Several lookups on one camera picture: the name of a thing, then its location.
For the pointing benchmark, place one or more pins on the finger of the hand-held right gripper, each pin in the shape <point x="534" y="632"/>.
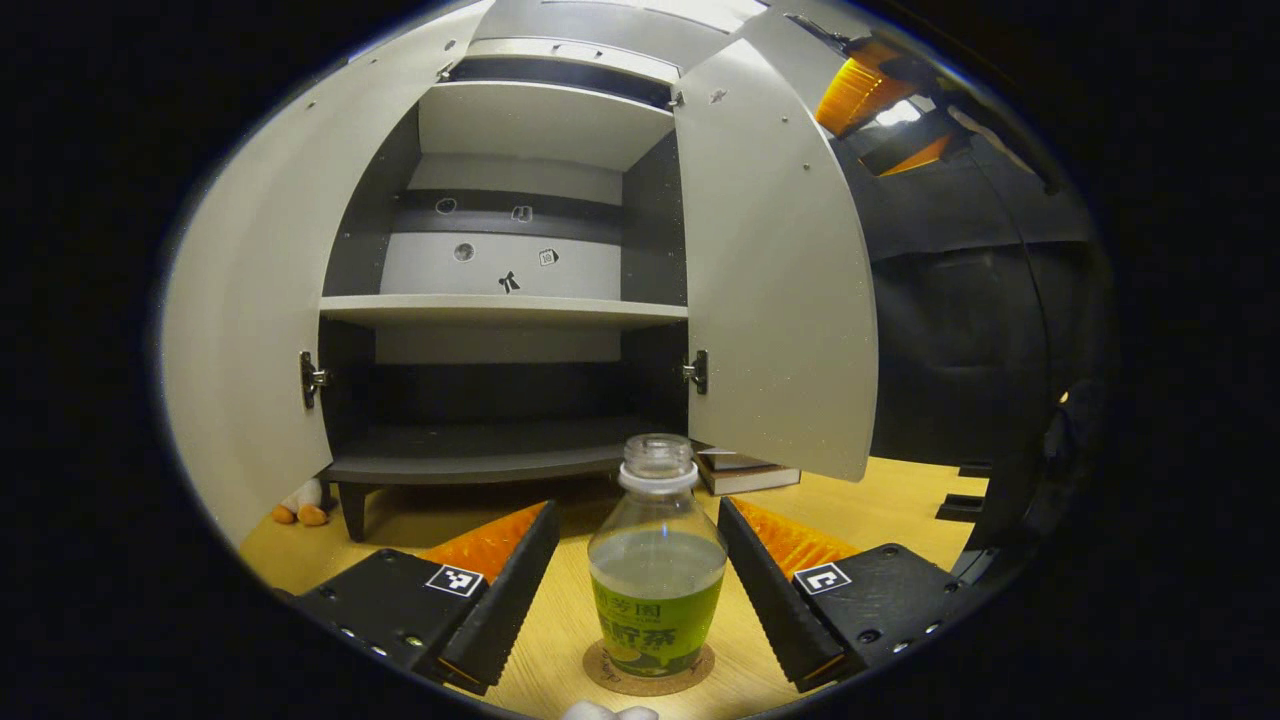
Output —
<point x="915" y="150"/>
<point x="860" y="90"/>

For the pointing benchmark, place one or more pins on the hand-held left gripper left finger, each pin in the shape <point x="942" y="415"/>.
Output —
<point x="505" y="600"/>

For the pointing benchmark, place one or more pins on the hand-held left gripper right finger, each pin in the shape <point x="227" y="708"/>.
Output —
<point x="770" y="600"/>

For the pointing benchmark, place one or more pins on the green label plastic bottle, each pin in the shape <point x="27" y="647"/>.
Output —
<point x="655" y="560"/>

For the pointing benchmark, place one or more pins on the round cork coaster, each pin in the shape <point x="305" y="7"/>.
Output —
<point x="650" y="686"/>

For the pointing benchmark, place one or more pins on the grey cabinet door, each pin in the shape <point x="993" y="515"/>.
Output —
<point x="780" y="300"/>
<point x="250" y="330"/>

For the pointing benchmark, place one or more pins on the grey cabinet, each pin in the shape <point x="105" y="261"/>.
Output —
<point x="500" y="310"/>

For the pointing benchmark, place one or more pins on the grey cabinet drawer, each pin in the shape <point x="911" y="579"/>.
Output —
<point x="570" y="57"/>

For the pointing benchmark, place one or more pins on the white photo cover book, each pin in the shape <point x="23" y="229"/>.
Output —
<point x="750" y="478"/>

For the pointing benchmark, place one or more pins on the plush penguin toy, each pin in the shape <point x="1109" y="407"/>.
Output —
<point x="305" y="503"/>

